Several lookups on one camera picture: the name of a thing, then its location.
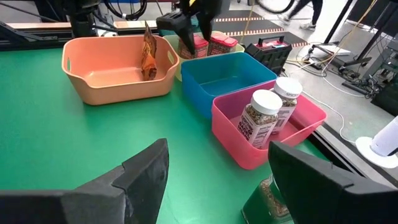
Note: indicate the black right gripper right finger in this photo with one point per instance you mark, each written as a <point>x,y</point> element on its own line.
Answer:
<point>326,199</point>

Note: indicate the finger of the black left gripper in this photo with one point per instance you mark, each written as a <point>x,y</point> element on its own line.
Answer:
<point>206,28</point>
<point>182,26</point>

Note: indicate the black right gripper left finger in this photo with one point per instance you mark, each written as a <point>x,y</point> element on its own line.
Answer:
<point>93,199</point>

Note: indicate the red smoked paprika tin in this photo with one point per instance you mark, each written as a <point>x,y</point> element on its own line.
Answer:
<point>221,43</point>
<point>196,48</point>

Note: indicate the taco seasoning mix packet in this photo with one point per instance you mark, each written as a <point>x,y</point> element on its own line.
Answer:
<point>149,59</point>

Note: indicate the green herb glass jar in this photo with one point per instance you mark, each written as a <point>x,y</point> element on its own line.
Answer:
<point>264,207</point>

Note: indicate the bagel seasoning jar white lid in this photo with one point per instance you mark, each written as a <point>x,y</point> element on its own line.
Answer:
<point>259,121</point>
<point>287,93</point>

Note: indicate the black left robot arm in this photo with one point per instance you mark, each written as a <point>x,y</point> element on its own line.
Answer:
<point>82,18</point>

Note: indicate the yellow tag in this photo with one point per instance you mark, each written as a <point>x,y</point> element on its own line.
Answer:
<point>192,2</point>

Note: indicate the yellow-green plastic bin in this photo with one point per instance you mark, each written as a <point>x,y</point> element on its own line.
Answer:
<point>172,42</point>

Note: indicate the blue plastic bin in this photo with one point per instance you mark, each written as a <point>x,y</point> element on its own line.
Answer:
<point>224,74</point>

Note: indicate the black red toolbox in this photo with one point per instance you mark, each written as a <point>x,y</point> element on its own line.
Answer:
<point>270,53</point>

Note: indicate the white stand base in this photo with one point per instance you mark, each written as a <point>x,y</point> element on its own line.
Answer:
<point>382,143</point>

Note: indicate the orange plastic bin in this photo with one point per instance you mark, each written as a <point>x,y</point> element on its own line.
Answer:
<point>118,87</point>

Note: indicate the person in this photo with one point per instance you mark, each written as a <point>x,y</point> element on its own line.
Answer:
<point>311,12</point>

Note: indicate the pink plastic bin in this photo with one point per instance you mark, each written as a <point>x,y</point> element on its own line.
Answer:
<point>236,140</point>

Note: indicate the black equipment stand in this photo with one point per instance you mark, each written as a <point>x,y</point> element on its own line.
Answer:
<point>373,40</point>

